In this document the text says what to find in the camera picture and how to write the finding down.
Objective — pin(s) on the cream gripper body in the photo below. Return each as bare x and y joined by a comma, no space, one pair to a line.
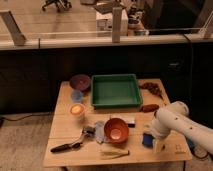
158,145

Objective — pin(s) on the orange bowl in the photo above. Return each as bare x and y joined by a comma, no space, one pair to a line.
116,130

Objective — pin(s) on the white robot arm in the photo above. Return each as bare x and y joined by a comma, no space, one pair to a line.
174,116

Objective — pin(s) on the green plastic tray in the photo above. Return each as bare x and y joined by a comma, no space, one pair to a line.
115,91

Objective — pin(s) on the white black box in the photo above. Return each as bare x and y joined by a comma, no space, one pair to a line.
130,121

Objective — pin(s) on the brown sausage toy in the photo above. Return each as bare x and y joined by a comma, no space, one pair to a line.
149,108

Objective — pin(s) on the yellow green banana toy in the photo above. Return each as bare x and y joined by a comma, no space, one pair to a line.
110,154

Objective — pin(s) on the wooden table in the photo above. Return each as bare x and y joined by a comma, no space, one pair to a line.
64,129

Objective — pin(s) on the orange filled white cup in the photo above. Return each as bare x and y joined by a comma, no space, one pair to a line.
77,111

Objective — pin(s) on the small blue cup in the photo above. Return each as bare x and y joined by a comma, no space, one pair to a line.
77,96

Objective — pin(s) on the purple bowl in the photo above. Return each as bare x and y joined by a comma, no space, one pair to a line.
80,82

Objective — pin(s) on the white cardboard box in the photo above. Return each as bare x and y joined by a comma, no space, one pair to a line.
104,24

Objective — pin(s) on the office chair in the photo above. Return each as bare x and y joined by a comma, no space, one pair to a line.
59,4

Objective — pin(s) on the dark brown chain toy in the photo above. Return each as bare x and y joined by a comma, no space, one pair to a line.
153,88

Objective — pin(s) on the black handled brush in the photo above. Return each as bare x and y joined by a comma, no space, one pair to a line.
86,132

